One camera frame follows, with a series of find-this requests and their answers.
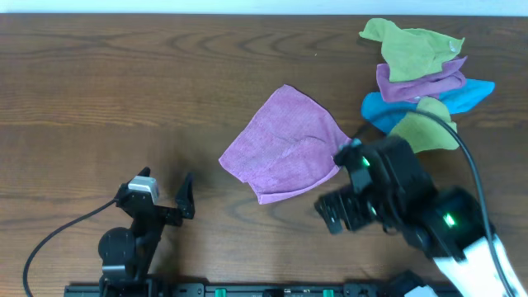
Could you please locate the purple microfiber cloth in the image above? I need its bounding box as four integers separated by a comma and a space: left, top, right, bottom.
219, 85, 351, 205

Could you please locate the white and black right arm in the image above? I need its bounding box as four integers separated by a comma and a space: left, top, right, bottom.
314, 136, 526, 296

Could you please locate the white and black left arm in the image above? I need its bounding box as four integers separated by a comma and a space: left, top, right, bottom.
98, 167, 196, 297

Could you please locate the green cloth near pile front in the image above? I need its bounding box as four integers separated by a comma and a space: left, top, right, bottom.
389, 97, 459, 153

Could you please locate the blue microfiber cloth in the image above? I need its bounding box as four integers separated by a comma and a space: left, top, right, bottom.
361, 78, 496, 135

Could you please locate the purple cloth in pile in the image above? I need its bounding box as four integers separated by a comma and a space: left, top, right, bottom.
376, 57, 467, 103

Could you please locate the green cloth at pile top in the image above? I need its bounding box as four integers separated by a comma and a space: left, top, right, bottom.
359, 18, 464, 83

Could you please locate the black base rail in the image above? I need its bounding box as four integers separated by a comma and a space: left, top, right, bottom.
64, 281, 459, 297

